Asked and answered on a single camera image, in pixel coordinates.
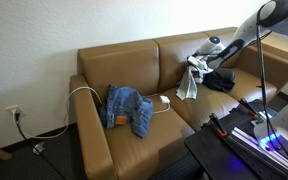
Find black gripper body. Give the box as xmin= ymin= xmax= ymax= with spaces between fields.
xmin=192 ymin=54 xmax=214 ymax=76

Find beige khaki pants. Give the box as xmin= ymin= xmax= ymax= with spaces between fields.
xmin=175 ymin=63 xmax=207 ymax=102

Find blue denim jeans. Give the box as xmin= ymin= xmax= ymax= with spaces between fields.
xmin=98 ymin=84 xmax=155 ymax=139

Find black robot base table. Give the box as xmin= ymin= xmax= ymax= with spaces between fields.
xmin=183 ymin=99 xmax=288 ymax=180

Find brown leather sofa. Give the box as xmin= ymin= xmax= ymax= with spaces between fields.
xmin=69 ymin=26 xmax=288 ymax=180

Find dark navy garment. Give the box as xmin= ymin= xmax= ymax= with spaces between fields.
xmin=203 ymin=70 xmax=236 ymax=94

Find white power adapter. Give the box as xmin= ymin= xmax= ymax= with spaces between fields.
xmin=159 ymin=95 xmax=171 ymax=105

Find light wooden cabinet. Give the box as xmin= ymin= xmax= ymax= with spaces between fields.
xmin=260 ymin=32 xmax=288 ymax=63

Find grey power brick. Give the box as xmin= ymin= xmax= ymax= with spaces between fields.
xmin=32 ymin=142 xmax=47 ymax=156

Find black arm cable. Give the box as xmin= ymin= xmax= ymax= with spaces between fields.
xmin=255 ymin=9 xmax=288 ymax=163

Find black clamp orange handle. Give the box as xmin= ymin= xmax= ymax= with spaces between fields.
xmin=208 ymin=113 xmax=231 ymax=139
xmin=238 ymin=98 xmax=261 ymax=118

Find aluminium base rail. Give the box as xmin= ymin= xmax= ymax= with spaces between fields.
xmin=228 ymin=111 xmax=288 ymax=178

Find white charger cable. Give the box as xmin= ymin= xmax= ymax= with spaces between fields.
xmin=28 ymin=85 xmax=172 ymax=141

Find black power cord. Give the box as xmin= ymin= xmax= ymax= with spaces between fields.
xmin=13 ymin=112 xmax=67 ymax=180

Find white wall outlet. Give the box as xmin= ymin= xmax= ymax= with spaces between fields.
xmin=5 ymin=105 xmax=23 ymax=118

